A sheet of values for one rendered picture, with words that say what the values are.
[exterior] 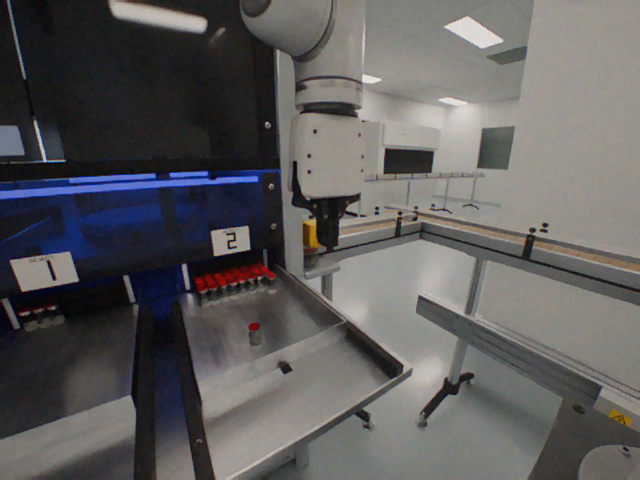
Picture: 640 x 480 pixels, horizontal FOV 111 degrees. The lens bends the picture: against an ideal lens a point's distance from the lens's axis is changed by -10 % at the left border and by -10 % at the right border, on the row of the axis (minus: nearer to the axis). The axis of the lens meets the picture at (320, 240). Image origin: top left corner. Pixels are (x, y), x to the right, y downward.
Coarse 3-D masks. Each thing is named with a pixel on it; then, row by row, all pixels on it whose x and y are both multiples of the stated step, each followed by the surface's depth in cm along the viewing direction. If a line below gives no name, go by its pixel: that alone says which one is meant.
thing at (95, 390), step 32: (0, 320) 44; (96, 320) 50; (128, 320) 51; (0, 352) 40; (32, 352) 41; (64, 352) 41; (96, 352) 41; (128, 352) 42; (0, 384) 34; (32, 384) 34; (64, 384) 35; (96, 384) 35; (128, 384) 32; (0, 416) 29; (32, 416) 30; (64, 416) 27; (96, 416) 29; (128, 416) 31; (0, 448) 24; (32, 448) 26
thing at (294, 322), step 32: (288, 288) 65; (192, 320) 51; (224, 320) 52; (256, 320) 52; (288, 320) 52; (320, 320) 52; (192, 352) 38; (224, 352) 43; (256, 352) 43; (288, 352) 40; (224, 384) 35
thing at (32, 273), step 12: (12, 264) 39; (24, 264) 39; (36, 264) 40; (60, 264) 42; (72, 264) 43; (24, 276) 40; (36, 276) 41; (48, 276) 42; (60, 276) 43; (72, 276) 44; (24, 288) 40; (36, 288) 41
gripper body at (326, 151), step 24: (312, 120) 28; (336, 120) 29; (360, 120) 31; (312, 144) 29; (336, 144) 30; (360, 144) 32; (288, 168) 32; (312, 168) 29; (336, 168) 31; (360, 168) 33; (312, 192) 30; (336, 192) 32
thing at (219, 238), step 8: (216, 232) 56; (224, 232) 57; (232, 232) 58; (240, 232) 59; (248, 232) 60; (216, 240) 57; (224, 240) 58; (240, 240) 60; (248, 240) 61; (216, 248) 57; (224, 248) 58; (240, 248) 60; (248, 248) 61
